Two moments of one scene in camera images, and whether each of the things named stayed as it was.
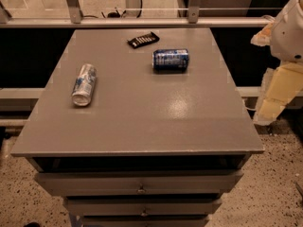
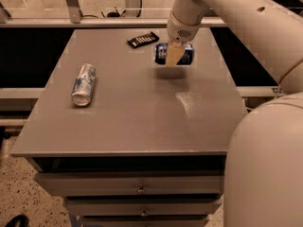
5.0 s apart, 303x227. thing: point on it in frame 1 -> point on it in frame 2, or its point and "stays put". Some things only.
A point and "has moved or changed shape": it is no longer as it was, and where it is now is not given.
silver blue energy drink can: [84, 85] stays put
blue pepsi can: [170, 60] has moved or changed shape
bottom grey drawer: [145, 220] stays put
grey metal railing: [78, 21] stays put
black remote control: [141, 41] stays put
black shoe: [32, 224] -> [19, 220]
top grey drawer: [138, 183] stays put
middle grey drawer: [142, 206] stays put
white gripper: [288, 37] -> [180, 32]
